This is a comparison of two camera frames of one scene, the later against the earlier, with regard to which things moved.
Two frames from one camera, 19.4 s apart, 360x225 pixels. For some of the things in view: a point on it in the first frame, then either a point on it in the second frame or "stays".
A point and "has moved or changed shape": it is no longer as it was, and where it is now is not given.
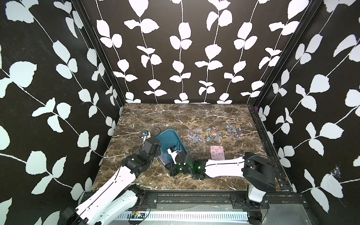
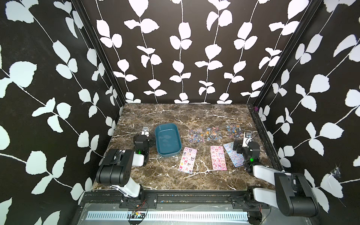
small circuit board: (137, 214) stays
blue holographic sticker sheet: (165, 159) to (237, 159)
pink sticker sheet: (217, 153) stays
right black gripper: (172, 170) to (239, 144)
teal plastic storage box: (169, 138) has moved or changed shape
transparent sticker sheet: (235, 131) stays
